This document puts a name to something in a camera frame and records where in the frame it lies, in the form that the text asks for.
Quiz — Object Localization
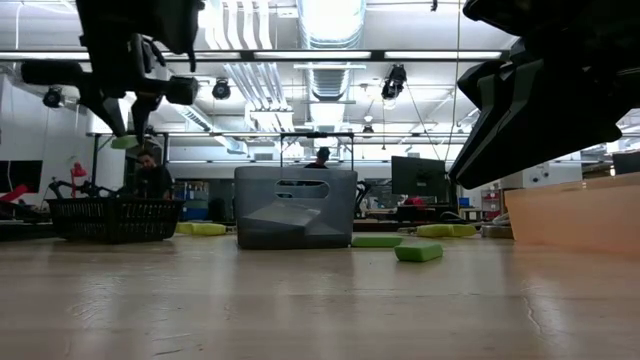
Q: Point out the grey plastic handled bin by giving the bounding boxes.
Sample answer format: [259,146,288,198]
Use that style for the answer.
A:
[233,165,359,251]

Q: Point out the blue storage bins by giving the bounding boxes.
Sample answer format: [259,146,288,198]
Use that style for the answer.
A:
[174,180,211,221]

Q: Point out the black computer monitor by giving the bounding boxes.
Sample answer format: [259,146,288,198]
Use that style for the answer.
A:
[612,150,640,176]
[390,155,447,199]
[0,159,44,195]

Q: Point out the black hanging spotlight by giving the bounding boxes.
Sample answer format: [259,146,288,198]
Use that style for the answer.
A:
[42,86,65,109]
[380,63,408,101]
[211,77,233,101]

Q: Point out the person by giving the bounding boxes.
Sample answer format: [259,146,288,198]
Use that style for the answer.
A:
[130,149,175,201]
[304,146,332,170]

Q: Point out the black plastic mesh basket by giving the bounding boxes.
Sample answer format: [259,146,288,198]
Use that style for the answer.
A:
[44,197,185,245]

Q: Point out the silver ceiling air duct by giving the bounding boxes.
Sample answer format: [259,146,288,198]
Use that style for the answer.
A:
[297,0,369,101]

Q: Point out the black aluminium table frame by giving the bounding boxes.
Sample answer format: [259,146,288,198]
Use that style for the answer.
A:
[0,219,501,242]

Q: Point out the orange translucent plastic tray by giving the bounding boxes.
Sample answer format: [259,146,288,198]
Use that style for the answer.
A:
[503,172,640,257]

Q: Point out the white cabinet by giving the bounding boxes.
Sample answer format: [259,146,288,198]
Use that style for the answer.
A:
[499,162,584,190]

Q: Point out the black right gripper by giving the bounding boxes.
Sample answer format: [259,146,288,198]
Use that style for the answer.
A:
[448,0,640,190]

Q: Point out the black metal rig frame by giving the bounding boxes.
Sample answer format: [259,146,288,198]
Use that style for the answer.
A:
[278,130,356,171]

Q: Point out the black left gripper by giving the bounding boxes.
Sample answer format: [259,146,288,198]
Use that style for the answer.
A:
[19,33,200,146]

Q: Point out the green rectangular eraser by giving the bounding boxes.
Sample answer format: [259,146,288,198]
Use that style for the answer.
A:
[393,242,445,263]
[350,235,404,249]
[110,134,141,151]

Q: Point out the white ceiling light strip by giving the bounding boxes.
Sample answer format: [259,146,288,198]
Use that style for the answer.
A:
[383,50,504,61]
[252,50,374,61]

